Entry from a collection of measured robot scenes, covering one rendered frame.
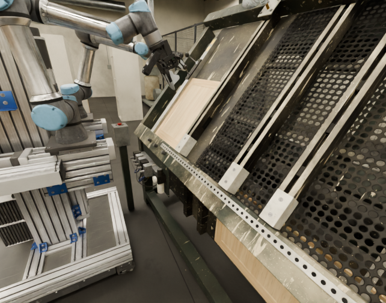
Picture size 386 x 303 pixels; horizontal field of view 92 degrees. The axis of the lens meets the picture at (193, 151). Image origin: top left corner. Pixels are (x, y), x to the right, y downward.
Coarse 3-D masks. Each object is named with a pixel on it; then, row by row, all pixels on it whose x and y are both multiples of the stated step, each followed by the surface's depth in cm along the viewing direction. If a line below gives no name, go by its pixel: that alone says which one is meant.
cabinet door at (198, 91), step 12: (192, 84) 151; (204, 84) 140; (216, 84) 130; (180, 96) 155; (192, 96) 144; (204, 96) 133; (180, 108) 147; (192, 108) 136; (168, 120) 151; (180, 120) 140; (192, 120) 130; (156, 132) 155; (168, 132) 143; (180, 132) 133
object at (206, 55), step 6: (216, 42) 156; (210, 48) 155; (204, 54) 156; (210, 54) 157; (204, 60) 156; (198, 66) 155; (198, 72) 157; (186, 84) 155; (180, 90) 155; (174, 96) 158; (174, 102) 155; (168, 108) 155; (162, 114) 157; (162, 120) 156; (156, 126) 155
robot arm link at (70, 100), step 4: (64, 96) 88; (68, 96) 90; (72, 96) 91; (64, 100) 88; (68, 100) 89; (72, 100) 91; (72, 104) 91; (76, 104) 94; (72, 108) 89; (76, 108) 94; (76, 112) 94; (76, 116) 95; (72, 120) 93; (76, 120) 95; (80, 120) 98
